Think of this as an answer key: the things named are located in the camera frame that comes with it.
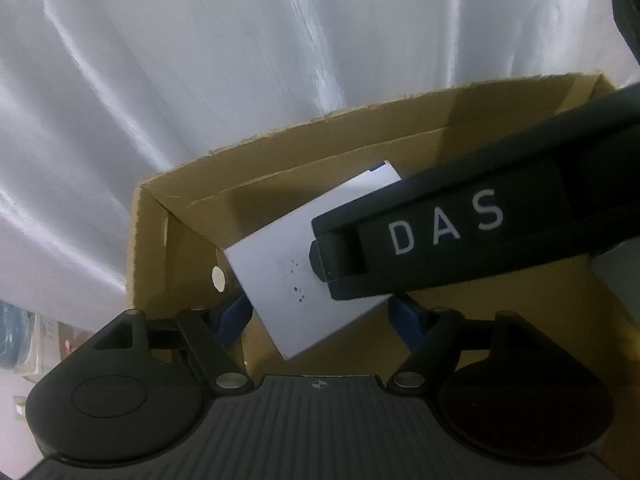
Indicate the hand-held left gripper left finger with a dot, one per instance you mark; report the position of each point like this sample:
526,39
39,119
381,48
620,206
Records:
234,312

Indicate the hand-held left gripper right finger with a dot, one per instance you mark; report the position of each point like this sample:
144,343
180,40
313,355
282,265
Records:
406,312

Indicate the white box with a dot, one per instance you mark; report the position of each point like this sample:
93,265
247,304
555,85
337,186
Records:
272,285

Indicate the brown cardboard box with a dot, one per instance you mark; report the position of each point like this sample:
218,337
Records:
350,125

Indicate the blue water jug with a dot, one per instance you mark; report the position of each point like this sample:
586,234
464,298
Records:
14,335

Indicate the white curtain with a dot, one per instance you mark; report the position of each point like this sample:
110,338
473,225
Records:
200,35

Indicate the wall socket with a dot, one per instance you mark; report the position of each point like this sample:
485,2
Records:
19,406

